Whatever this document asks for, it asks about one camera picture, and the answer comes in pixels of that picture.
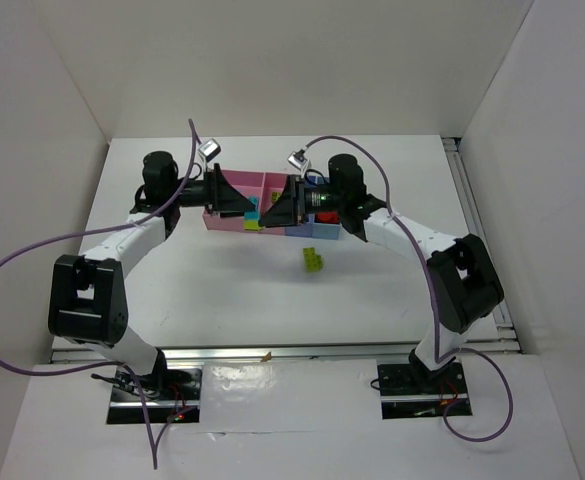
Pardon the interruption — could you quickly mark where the teal square lego brick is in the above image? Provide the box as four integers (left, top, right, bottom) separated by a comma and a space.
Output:
243, 211, 260, 232

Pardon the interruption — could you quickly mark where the red lego cluster with face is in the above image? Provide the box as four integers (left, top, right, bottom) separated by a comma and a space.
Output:
315, 212, 340, 224

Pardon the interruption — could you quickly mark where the green long lego brick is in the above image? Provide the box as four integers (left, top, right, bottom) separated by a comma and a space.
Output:
302, 247, 324, 273

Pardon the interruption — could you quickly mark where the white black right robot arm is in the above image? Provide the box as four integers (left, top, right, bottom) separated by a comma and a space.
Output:
259, 154, 504, 386

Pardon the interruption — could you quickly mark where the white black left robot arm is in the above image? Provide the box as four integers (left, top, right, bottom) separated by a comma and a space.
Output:
48, 151, 255, 392

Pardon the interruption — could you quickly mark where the large pink container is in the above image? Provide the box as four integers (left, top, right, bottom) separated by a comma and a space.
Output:
202, 169, 264, 233

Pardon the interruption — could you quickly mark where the dark blue container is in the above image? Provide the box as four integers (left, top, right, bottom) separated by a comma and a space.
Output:
285, 175, 315, 237

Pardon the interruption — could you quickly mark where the narrow pink container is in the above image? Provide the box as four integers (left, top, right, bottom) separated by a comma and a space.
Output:
259, 172, 287, 218

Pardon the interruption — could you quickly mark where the light blue container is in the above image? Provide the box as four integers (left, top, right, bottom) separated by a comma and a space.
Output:
312, 175, 345, 241

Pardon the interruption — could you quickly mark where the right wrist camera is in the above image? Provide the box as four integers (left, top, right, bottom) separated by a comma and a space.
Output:
287, 149, 311, 175

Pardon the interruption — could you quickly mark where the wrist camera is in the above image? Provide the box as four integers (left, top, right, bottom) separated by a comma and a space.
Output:
287, 149, 311, 175
197, 138, 221, 162

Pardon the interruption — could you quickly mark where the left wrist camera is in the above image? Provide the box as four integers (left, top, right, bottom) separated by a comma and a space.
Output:
197, 138, 221, 162

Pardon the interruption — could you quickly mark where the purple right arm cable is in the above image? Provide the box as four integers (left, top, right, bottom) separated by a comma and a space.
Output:
303, 135, 517, 444

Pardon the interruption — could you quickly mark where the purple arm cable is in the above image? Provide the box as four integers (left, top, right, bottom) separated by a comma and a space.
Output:
0, 118, 204, 470
303, 135, 517, 444

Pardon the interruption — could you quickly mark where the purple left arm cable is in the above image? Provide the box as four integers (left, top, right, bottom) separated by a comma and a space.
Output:
0, 118, 204, 470

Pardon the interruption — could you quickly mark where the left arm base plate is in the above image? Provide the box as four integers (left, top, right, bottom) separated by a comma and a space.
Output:
91, 367, 203, 425

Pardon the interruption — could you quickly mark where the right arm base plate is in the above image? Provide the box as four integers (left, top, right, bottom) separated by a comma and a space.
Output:
370, 362, 473, 420

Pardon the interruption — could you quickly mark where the aluminium right rail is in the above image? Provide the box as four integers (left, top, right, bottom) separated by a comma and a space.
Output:
441, 137, 523, 354

